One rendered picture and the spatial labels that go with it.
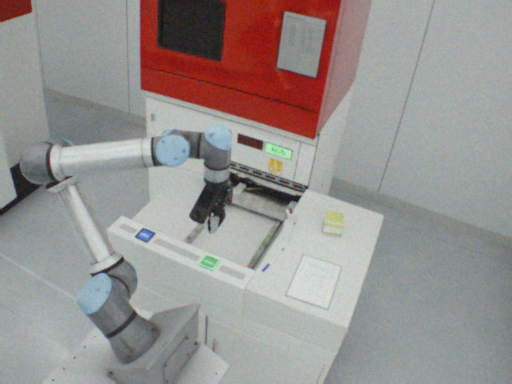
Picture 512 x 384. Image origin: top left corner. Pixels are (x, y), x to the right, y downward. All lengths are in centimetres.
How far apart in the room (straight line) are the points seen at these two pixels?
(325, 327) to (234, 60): 101
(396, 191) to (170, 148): 267
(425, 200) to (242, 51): 227
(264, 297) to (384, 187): 227
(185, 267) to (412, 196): 238
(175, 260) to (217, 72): 74
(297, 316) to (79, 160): 80
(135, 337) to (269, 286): 47
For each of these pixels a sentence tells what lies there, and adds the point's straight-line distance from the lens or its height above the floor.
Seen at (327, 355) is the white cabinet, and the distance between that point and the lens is 151.
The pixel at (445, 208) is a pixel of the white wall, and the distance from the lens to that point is 356.
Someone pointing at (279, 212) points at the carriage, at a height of 88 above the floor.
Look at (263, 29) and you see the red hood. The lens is 160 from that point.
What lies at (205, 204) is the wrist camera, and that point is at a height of 125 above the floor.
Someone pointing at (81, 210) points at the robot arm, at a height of 122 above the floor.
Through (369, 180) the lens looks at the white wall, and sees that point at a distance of 351.
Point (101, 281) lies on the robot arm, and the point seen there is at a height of 113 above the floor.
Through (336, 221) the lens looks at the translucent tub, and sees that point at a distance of 161.
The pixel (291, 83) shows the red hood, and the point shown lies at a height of 143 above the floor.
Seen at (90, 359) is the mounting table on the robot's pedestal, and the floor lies 82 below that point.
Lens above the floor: 203
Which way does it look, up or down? 37 degrees down
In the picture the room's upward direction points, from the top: 8 degrees clockwise
